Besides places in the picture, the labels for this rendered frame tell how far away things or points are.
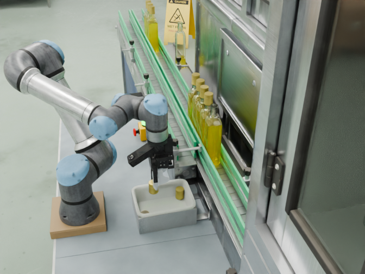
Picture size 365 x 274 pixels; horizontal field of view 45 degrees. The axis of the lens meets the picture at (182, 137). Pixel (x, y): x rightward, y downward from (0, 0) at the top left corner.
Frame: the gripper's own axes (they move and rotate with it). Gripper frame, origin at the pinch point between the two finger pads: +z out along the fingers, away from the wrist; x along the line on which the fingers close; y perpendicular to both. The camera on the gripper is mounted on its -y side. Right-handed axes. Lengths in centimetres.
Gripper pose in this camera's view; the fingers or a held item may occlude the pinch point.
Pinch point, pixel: (153, 184)
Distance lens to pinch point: 160.3
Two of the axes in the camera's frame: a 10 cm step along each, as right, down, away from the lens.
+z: 0.0, 8.3, 5.5
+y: 9.7, -1.3, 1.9
